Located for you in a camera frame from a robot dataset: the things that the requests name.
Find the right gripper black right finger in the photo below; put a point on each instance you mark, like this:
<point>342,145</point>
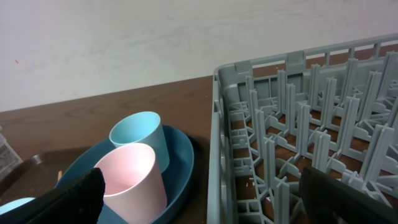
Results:
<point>326,200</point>

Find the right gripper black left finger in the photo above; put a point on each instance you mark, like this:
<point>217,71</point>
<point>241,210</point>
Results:
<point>79,201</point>

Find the light blue bowl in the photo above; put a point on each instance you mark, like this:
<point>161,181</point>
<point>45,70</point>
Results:
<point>14,204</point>

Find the grey dishwasher rack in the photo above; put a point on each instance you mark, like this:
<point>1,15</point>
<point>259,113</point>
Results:
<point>333,108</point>

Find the wooden chopstick right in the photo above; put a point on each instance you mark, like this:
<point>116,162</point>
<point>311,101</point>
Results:
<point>60,173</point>

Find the brown serving tray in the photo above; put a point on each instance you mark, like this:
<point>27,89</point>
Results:
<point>38,175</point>

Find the pink cup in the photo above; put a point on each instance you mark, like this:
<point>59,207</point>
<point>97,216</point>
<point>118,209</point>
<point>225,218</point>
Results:
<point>134,188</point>

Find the clear plastic bin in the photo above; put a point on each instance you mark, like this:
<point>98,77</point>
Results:
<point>9,159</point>

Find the light blue cup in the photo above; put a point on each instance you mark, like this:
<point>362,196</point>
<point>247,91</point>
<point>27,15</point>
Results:
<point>143,127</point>

